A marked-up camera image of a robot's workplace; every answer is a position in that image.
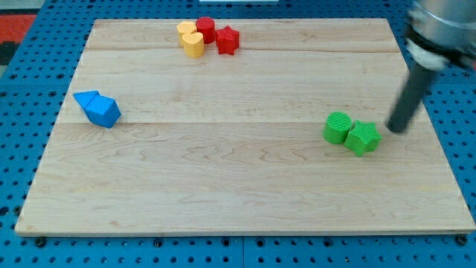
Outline green cylinder block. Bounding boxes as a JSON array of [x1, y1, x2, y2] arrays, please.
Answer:
[[323, 112, 352, 144]]

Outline wooden board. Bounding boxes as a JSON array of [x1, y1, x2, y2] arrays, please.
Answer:
[[16, 19, 475, 237]]

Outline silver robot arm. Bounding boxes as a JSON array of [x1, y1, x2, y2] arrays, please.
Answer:
[[405, 0, 475, 71]]

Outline blue triangle block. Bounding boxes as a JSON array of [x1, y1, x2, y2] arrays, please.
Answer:
[[73, 90, 99, 109]]

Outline yellow heart block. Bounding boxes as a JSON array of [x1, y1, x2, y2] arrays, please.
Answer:
[[181, 32, 205, 59]]

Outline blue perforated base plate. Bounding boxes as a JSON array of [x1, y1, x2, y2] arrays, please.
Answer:
[[1, 0, 475, 267]]

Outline green star block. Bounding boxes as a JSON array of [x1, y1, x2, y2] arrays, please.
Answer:
[[344, 121, 382, 156]]

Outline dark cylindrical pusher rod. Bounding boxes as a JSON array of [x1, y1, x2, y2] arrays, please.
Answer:
[[386, 63, 438, 133]]

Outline blue cube block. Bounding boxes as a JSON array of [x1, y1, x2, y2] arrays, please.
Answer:
[[85, 95, 121, 128]]

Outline red cylinder block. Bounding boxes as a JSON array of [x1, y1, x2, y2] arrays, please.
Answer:
[[196, 16, 216, 44]]

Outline red star block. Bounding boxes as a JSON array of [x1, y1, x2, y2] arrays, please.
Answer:
[[215, 25, 239, 55]]

